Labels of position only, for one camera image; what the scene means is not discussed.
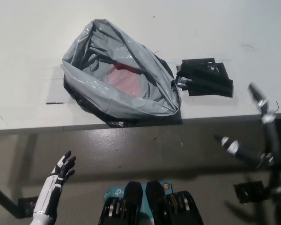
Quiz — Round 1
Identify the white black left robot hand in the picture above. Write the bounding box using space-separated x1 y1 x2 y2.
32 150 77 214

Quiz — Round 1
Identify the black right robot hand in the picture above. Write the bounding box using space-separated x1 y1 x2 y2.
214 82 281 191

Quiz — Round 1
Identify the black table leg bar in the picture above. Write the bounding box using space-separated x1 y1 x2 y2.
0 181 21 207

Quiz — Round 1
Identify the grey plastic bag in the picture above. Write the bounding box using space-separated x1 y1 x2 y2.
60 19 184 128

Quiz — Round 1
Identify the black square pad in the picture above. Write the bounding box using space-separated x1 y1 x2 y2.
186 61 235 98

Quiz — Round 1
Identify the red pink item in bag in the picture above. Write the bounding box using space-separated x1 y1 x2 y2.
105 61 146 98

